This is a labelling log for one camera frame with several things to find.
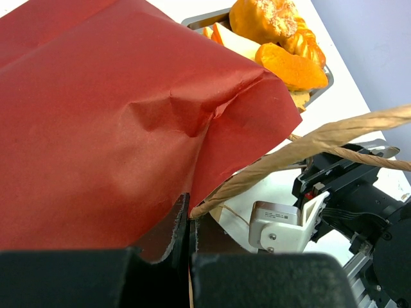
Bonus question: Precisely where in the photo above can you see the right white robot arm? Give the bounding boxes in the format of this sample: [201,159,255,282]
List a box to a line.
[292,153,410,307]

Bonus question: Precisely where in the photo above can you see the triangular fake sandwich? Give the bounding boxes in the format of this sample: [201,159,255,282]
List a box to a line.
[202,22,261,62]

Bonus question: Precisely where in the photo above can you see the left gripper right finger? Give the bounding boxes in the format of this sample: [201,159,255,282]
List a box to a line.
[190,215,356,307]

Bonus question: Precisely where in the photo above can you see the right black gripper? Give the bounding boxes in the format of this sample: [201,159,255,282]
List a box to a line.
[291,143,391,219]

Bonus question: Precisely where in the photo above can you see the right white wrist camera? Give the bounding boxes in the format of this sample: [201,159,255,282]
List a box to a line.
[249,192,329,253]

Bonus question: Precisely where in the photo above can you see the silver metal tongs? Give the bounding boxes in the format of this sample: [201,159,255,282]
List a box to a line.
[356,139,400,158]

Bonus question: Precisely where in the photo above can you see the silver metal tray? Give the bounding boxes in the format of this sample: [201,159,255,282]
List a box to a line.
[181,8,335,110]

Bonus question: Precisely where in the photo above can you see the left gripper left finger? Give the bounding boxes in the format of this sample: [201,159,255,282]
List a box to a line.
[1,194,190,307]

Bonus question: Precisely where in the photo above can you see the red paper bag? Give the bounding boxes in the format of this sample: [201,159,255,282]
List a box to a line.
[0,0,411,253]

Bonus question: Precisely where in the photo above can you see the long orange fake bread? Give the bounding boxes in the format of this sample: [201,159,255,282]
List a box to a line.
[255,43,328,91]

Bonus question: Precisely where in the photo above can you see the round fake bread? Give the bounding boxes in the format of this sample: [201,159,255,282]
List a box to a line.
[289,91,311,113]
[229,0,298,44]

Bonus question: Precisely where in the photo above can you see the twisted fake bread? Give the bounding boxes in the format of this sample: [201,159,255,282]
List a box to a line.
[279,16,326,69]

